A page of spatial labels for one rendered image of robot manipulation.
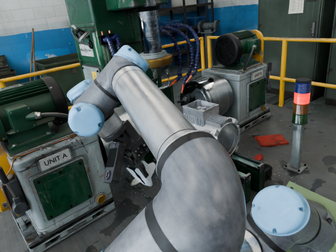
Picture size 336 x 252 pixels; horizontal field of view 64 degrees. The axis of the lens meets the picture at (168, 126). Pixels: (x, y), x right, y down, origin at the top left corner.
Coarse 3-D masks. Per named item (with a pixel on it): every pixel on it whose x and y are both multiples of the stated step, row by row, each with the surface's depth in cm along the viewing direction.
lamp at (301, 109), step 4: (296, 104) 112; (300, 104) 111; (304, 104) 110; (308, 104) 111; (296, 108) 112; (300, 108) 111; (304, 108) 111; (308, 108) 113; (296, 112) 113; (300, 112) 112; (304, 112) 112
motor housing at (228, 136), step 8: (208, 120) 111; (216, 120) 109; (224, 120) 107; (200, 128) 112; (208, 128) 110; (216, 128) 108; (224, 128) 120; (232, 128) 116; (216, 136) 106; (224, 136) 121; (232, 136) 118; (224, 144) 120; (232, 144) 118; (232, 152) 116
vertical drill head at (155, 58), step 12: (144, 12) 117; (156, 12) 120; (144, 24) 120; (156, 24) 121; (144, 36) 122; (156, 36) 122; (144, 48) 125; (156, 48) 124; (156, 60) 121; (168, 60) 125; (156, 72) 125; (168, 72) 131; (156, 84) 128; (168, 84) 134
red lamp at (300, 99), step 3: (294, 93) 112; (297, 93) 110; (309, 93) 109; (294, 96) 112; (297, 96) 110; (300, 96) 109; (303, 96) 109; (306, 96) 109; (309, 96) 110; (294, 99) 112; (297, 99) 111; (300, 99) 110; (303, 99) 110; (306, 99) 110; (309, 99) 111; (294, 102) 113; (297, 102) 111; (300, 102) 110; (303, 102) 110; (306, 102) 110
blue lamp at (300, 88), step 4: (296, 84) 109; (300, 84) 108; (304, 84) 107; (308, 84) 107; (296, 88) 110; (300, 88) 108; (304, 88) 108; (308, 88) 108; (296, 92) 110; (300, 92) 109; (304, 92) 108; (308, 92) 109
